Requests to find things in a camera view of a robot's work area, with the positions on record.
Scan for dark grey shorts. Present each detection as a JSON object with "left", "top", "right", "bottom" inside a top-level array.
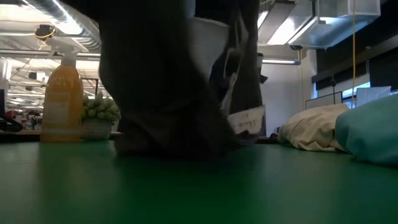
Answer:
[{"left": 60, "top": 0, "right": 266, "bottom": 160}]

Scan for light blue shorts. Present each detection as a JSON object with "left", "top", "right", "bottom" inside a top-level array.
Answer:
[{"left": 335, "top": 93, "right": 398, "bottom": 166}]

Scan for green table mat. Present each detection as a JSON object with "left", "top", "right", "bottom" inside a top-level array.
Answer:
[{"left": 0, "top": 139, "right": 398, "bottom": 224}]

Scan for ceiling tube light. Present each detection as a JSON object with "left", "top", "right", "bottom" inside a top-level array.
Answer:
[{"left": 262, "top": 58, "right": 302, "bottom": 66}]

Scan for potted green succulent plant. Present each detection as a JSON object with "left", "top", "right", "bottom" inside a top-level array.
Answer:
[{"left": 81, "top": 91, "right": 122, "bottom": 141}]

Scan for beige folded garment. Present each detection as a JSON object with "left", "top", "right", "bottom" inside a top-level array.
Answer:
[{"left": 277, "top": 103, "right": 351, "bottom": 153}]

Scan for grey office partition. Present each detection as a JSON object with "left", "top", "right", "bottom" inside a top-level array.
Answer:
[{"left": 305, "top": 91, "right": 344, "bottom": 110}]

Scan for orange spray bottle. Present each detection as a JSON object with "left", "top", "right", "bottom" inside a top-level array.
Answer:
[{"left": 40, "top": 46, "right": 85, "bottom": 144}]

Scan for white board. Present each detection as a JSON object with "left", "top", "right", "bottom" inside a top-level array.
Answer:
[{"left": 355, "top": 86, "right": 392, "bottom": 108}]

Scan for black round ceiling fixture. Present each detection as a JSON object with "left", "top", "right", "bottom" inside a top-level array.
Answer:
[{"left": 34, "top": 24, "right": 57, "bottom": 40}]

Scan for rectangular metal ceiling duct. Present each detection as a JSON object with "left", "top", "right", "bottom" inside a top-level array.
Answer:
[{"left": 287, "top": 0, "right": 382, "bottom": 50}]

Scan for yellow hanging cable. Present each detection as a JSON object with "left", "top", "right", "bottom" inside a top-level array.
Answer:
[{"left": 351, "top": 0, "right": 357, "bottom": 108}]

